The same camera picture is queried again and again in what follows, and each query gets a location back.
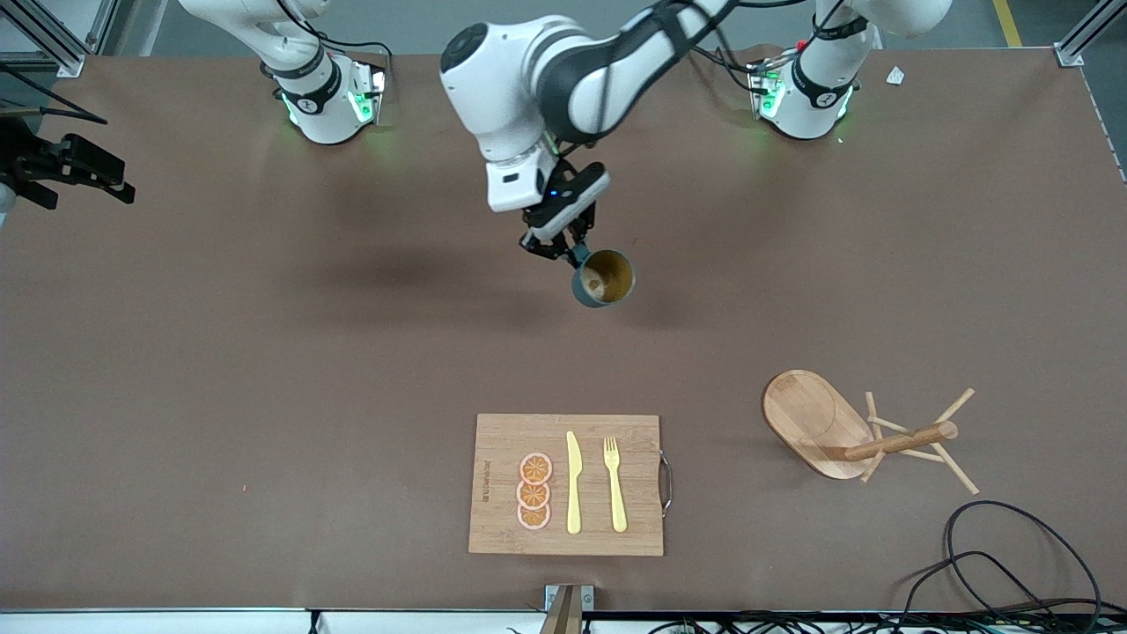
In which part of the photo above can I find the teal ribbed mug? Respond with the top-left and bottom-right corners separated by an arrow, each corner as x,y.
570,248 -> 637,310

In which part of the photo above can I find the wooden mug rack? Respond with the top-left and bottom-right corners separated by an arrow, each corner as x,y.
762,370 -> 980,497

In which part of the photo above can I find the wooden cutting board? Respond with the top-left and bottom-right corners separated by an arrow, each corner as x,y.
468,413 -> 666,557

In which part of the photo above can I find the yellow plastic knife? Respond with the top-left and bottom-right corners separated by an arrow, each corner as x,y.
566,431 -> 584,535

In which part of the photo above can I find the yellow plastic fork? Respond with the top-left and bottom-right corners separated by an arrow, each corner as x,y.
603,437 -> 629,534

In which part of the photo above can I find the brown table cover sheet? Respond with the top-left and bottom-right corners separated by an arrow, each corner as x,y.
0,44 -> 1127,615

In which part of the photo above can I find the black left base cable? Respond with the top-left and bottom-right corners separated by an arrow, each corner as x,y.
690,43 -> 763,94

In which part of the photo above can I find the black base cable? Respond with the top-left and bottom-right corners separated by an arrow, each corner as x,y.
264,0 -> 394,85
690,43 -> 763,94

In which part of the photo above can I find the black right base cable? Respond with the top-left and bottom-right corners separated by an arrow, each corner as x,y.
264,0 -> 394,85

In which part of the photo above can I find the metal bracket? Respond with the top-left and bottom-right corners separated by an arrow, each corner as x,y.
543,583 -> 596,634

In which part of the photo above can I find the thin black cable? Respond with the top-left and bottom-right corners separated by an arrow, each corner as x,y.
896,550 -> 1072,631

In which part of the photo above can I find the thick black cable loop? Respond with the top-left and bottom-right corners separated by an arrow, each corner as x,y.
944,499 -> 1103,628

